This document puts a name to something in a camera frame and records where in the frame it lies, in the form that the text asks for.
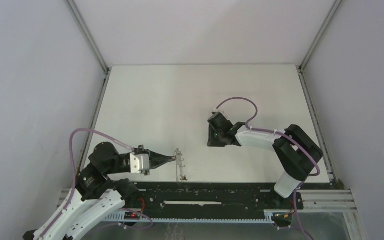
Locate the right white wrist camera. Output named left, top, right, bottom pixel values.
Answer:
left=211, top=107, right=230, bottom=120

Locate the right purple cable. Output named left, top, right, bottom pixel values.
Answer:
left=215, top=96, right=322, bottom=240

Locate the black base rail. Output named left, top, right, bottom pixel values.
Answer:
left=89, top=180, right=304, bottom=221

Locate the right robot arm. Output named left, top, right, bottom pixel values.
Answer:
left=207, top=112, right=324, bottom=209

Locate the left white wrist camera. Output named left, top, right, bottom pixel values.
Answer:
left=129, top=153, right=150, bottom=175

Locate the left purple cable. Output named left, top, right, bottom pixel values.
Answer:
left=36, top=128, right=155, bottom=240

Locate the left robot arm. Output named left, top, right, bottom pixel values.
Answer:
left=23, top=142, right=177, bottom=240

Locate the purple cable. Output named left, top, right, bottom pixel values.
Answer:
left=36, top=128, right=155, bottom=240
left=215, top=96, right=322, bottom=240

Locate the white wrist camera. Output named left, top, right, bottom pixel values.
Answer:
left=129, top=153, right=150, bottom=175
left=211, top=107, right=230, bottom=120

